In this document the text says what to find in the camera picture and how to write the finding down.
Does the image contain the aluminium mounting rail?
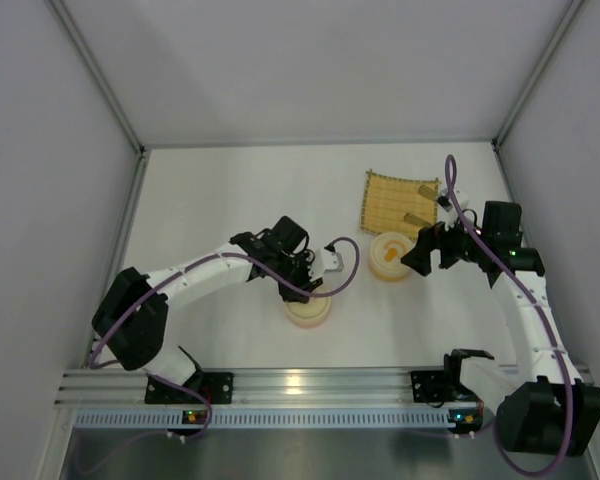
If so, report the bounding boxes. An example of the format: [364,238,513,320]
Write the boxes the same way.
[54,367,599,407]

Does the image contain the bamboo sushi mat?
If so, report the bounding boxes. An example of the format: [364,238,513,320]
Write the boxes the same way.
[359,169,440,241]

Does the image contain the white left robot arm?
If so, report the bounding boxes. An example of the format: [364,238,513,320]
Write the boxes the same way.
[92,216,329,390]

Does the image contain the slotted cable duct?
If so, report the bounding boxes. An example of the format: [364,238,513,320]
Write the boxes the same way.
[74,407,482,430]

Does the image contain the cream lid with pink ring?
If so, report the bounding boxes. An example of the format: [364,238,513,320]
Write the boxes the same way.
[284,297,332,315]

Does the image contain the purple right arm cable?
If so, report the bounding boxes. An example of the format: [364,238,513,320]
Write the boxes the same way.
[444,154,579,474]

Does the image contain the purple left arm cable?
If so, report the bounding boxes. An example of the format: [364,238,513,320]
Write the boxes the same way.
[88,236,361,441]

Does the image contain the pink lunch box bowl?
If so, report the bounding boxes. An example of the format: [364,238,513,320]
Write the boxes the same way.
[285,309,330,329]

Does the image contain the left aluminium frame post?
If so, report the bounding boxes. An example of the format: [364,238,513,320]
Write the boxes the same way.
[47,0,147,154]

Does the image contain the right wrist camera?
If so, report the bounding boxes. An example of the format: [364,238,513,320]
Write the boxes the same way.
[436,188,469,230]

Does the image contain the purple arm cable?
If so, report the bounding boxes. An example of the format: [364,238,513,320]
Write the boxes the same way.
[88,236,361,441]
[444,154,579,474]

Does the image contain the cream plain lid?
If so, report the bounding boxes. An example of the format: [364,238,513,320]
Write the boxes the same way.
[369,232,414,264]

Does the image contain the metal tongs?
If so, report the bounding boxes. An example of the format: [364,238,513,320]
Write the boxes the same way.
[403,184,437,227]

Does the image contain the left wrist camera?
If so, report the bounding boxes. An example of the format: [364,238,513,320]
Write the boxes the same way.
[309,246,344,281]

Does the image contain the right aluminium frame post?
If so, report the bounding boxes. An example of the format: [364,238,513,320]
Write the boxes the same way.
[492,0,589,149]

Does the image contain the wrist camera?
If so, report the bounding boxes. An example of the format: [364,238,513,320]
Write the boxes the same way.
[436,188,469,230]
[309,246,344,281]

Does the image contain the orange lunch box bowl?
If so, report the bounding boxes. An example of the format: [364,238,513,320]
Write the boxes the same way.
[369,259,413,283]

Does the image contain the aluminium frame post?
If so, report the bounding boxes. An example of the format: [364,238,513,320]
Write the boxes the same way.
[492,0,589,149]
[47,0,147,154]

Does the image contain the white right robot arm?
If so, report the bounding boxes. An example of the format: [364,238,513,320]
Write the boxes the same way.
[401,197,600,457]

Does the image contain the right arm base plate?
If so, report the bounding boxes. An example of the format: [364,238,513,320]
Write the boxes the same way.
[410,370,478,408]

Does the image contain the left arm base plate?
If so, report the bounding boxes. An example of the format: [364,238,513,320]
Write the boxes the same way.
[144,371,234,405]

